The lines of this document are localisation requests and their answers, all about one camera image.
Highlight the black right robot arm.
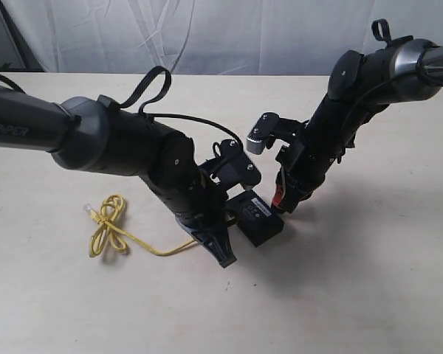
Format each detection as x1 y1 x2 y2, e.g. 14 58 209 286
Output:
271 18 443 214

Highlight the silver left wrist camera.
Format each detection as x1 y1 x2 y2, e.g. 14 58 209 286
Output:
200 139 261 191

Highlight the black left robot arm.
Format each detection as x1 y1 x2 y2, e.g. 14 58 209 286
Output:
0 66 236 267

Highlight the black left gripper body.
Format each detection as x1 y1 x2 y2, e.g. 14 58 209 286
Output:
169 173 233 232

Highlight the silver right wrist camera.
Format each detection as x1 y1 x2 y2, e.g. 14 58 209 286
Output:
246 112 303 155

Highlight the yellow ethernet cable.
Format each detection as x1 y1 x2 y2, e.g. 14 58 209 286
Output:
81 194 204 258

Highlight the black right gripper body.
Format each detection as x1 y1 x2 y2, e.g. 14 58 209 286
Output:
275 142 335 212

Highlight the grey backdrop curtain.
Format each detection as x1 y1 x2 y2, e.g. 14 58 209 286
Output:
0 1 443 75

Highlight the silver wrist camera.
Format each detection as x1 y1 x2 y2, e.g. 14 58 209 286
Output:
200 139 261 191
246 112 303 155

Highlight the black network switch box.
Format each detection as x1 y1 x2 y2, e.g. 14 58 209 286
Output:
227 190 284 247

